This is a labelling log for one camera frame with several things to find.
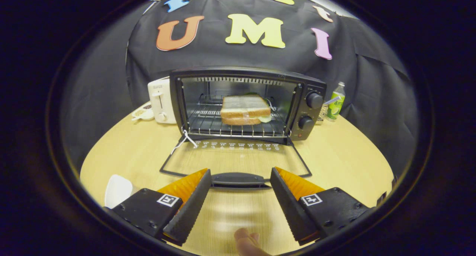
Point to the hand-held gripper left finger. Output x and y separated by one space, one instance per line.
189 207

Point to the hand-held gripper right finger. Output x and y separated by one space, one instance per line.
292 207

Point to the black toaster oven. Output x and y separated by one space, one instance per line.
314 116

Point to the toast sandwich with lettuce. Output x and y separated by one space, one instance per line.
243 107

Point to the white pop-up toaster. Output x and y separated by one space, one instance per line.
161 99

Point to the white rectangular plate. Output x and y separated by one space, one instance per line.
117 191

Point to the small white dish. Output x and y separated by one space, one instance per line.
143 114

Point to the green label drink bottle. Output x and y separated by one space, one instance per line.
335 107

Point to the blue white striped straw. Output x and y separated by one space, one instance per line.
332 100

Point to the black backdrop cloth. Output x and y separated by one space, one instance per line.
223 57

